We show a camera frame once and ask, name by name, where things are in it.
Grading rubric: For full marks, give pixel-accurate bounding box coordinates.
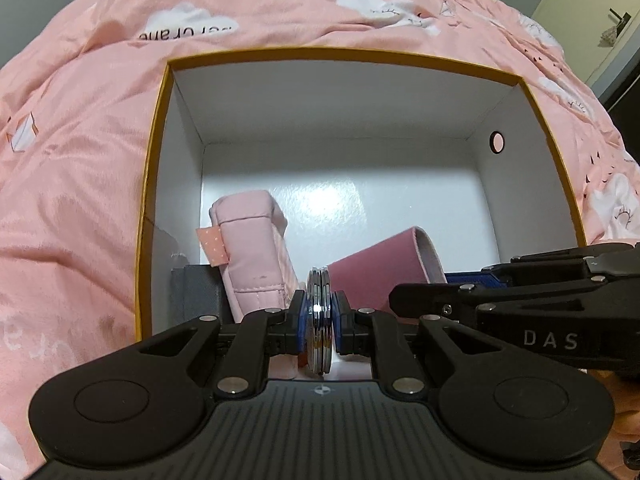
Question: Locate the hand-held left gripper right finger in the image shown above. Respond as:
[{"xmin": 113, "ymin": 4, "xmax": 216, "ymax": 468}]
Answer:
[{"xmin": 331, "ymin": 290, "xmax": 506, "ymax": 397}]

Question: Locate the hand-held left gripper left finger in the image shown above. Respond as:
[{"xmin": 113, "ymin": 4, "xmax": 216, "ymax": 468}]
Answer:
[{"xmin": 135, "ymin": 289, "xmax": 308, "ymax": 397}]

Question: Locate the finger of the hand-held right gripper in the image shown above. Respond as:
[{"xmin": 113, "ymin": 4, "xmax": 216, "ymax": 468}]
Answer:
[
  {"xmin": 445, "ymin": 242, "xmax": 640, "ymax": 288},
  {"xmin": 389, "ymin": 262, "xmax": 640, "ymax": 323}
]

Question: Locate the round silver metal case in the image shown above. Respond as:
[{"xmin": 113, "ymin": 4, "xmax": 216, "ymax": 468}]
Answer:
[{"xmin": 306, "ymin": 266, "xmax": 334, "ymax": 376}]

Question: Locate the orange-rimmed cardboard box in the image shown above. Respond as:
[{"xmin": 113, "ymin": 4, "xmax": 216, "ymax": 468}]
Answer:
[{"xmin": 134, "ymin": 47, "xmax": 587, "ymax": 346}]

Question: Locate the pink fabric pouch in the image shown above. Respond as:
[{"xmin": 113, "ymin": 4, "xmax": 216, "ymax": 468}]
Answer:
[{"xmin": 196, "ymin": 190, "xmax": 301, "ymax": 381}]

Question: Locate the grey box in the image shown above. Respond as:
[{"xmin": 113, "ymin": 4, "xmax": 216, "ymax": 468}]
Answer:
[{"xmin": 171, "ymin": 265, "xmax": 236, "ymax": 324}]

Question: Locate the pale door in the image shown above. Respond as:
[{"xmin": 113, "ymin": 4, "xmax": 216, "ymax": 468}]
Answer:
[{"xmin": 530, "ymin": 0, "xmax": 640, "ymax": 106}]

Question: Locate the pink printed blanket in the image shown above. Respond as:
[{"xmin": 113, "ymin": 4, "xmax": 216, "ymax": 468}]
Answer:
[{"xmin": 0, "ymin": 0, "xmax": 640, "ymax": 480}]

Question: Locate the black door handle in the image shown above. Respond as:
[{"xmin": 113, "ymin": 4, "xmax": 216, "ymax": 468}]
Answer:
[{"xmin": 599, "ymin": 7, "xmax": 632, "ymax": 47}]

